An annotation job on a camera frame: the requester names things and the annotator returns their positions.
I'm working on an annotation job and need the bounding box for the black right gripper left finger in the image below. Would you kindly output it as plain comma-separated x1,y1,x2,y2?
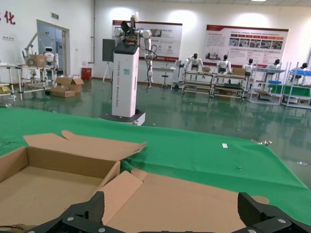
25,191,105,233

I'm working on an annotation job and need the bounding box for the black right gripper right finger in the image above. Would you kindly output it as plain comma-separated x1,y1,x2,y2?
237,192,311,233

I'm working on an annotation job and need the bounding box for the open brown cardboard box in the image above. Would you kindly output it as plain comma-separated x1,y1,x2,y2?
93,168,270,233
0,130,148,233

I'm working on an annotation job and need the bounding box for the flat cardboard floor box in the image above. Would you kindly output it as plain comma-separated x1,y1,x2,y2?
50,86,75,98

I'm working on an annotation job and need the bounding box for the open cardboard floor box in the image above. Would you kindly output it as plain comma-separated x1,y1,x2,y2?
55,76,85,94

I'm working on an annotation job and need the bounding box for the cardboard box with tape roll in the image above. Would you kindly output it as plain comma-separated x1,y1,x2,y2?
26,54,47,67

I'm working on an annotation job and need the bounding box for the green tablecloth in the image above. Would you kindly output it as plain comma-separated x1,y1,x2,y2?
0,108,311,219

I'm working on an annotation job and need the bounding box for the white workbench green panel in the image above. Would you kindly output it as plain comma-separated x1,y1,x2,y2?
280,62,311,109

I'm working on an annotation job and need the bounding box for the white column robot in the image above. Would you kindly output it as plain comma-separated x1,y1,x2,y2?
99,12,146,127

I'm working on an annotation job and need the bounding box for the white roller rack workbench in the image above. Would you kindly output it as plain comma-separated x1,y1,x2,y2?
212,72,249,100
182,69,215,95

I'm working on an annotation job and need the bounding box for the white blue shelf workbench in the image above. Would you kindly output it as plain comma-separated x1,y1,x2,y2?
247,62,287,105

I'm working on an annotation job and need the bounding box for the black stool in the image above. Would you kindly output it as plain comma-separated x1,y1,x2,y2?
160,74,170,89

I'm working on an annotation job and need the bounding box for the white cabinet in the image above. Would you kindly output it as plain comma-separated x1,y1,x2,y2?
171,59,185,90

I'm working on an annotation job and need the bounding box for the white table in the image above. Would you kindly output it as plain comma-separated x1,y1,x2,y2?
152,65,177,85

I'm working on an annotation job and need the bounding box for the small white round-head robot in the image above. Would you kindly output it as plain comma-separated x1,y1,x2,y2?
43,46,59,72

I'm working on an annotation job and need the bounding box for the black board on easel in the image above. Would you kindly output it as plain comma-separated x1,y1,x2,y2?
102,38,116,82

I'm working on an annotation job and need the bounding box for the glass door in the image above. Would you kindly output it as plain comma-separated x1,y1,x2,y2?
36,19,70,78

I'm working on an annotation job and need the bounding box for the white pipe-frame workbench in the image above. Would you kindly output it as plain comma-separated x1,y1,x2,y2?
17,64,56,94
0,62,17,101

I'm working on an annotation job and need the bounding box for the wide red white wall poster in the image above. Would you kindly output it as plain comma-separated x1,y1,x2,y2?
205,24,289,67

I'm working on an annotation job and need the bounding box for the white wall pipe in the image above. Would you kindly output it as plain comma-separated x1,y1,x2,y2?
90,0,96,65

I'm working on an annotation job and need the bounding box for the narrow red white wall poster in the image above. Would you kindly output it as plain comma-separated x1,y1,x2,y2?
112,19,183,61

